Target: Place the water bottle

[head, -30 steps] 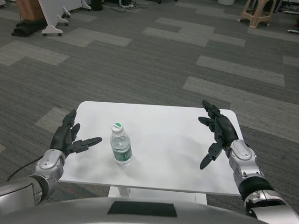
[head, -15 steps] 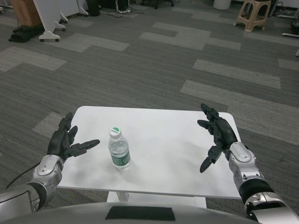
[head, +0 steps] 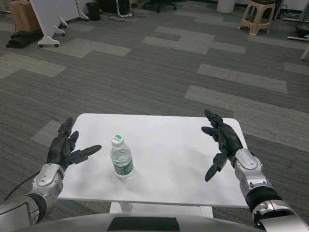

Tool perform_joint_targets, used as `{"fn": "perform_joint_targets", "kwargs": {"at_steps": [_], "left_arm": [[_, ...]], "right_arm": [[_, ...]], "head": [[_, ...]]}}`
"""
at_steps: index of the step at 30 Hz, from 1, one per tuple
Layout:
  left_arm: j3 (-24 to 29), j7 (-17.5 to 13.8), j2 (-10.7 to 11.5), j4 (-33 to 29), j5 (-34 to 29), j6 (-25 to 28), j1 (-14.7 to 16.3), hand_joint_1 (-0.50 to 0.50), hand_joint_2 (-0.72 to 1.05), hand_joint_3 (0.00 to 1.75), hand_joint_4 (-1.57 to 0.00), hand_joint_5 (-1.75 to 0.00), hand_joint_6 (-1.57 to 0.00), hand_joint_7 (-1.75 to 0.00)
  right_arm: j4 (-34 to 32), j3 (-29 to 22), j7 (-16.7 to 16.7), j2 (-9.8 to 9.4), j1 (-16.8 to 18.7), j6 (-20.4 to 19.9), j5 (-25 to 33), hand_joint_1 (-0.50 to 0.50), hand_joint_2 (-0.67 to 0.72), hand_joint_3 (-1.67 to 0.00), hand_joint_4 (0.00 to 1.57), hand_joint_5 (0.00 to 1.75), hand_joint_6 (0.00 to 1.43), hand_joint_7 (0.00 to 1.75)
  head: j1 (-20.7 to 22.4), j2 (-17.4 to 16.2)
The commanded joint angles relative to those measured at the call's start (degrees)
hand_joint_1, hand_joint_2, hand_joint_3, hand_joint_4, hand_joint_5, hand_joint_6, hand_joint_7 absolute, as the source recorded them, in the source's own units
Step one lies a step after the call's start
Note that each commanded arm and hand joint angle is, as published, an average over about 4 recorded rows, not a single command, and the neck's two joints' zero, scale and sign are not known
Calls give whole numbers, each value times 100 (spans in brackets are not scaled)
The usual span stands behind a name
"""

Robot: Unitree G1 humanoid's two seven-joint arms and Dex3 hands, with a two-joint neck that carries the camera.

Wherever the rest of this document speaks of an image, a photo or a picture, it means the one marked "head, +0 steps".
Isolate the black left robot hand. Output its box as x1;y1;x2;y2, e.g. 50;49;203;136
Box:
46;116;102;170

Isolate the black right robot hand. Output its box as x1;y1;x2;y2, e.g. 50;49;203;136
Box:
201;109;244;183

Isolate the clear water bottle green label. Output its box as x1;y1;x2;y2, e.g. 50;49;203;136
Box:
110;134;135;180

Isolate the silver robot chest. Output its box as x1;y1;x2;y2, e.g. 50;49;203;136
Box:
16;212;265;232

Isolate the white table base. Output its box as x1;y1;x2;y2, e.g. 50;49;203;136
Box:
109;202;213;218

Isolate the white slanted furniture leg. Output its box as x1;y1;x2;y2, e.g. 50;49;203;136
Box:
301;40;309;61

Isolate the black bag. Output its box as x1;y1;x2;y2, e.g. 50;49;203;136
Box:
6;30;45;48

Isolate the white planter pot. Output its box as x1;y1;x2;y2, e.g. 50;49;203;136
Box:
216;0;235;13

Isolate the beige plastic stool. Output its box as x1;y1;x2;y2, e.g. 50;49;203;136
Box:
239;0;276;36

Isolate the large white wheeled partition panel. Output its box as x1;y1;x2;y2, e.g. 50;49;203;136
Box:
28;0;69;48

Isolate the brown cardboard box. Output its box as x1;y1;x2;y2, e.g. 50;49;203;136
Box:
7;1;41;32

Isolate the black trash bin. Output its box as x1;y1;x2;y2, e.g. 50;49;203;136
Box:
85;2;101;21

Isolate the black office chair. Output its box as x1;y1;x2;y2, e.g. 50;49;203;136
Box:
142;0;178;14

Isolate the black computer tower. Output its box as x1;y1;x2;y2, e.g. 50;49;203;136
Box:
120;0;131;14

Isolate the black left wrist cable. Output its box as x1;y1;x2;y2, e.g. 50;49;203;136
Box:
3;169;41;201

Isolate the white desk frame foot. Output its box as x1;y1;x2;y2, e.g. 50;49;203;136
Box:
286;0;309;41

